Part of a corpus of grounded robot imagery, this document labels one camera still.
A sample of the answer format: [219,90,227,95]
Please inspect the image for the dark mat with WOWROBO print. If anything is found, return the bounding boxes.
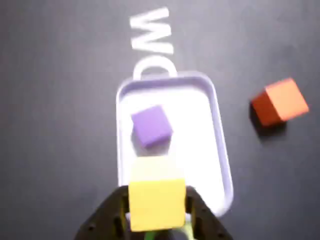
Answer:
[0,0,320,240]

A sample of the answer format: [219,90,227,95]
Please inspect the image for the white rounded rectangular tray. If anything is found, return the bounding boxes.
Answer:
[115,70,235,218]

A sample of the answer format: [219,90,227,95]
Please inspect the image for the yellow wooden cube block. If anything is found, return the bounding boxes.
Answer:
[127,158,187,232]

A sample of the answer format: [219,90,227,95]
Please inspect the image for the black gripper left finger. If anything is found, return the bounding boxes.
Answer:
[74,186,132,240]

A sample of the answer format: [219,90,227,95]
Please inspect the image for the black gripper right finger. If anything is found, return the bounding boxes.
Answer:
[185,186,233,240]

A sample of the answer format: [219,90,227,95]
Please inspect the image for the orange wooden cube block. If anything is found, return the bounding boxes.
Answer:
[249,77,310,127]

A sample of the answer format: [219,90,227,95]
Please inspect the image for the purple wooden cube block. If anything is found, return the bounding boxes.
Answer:
[130,104,174,148]

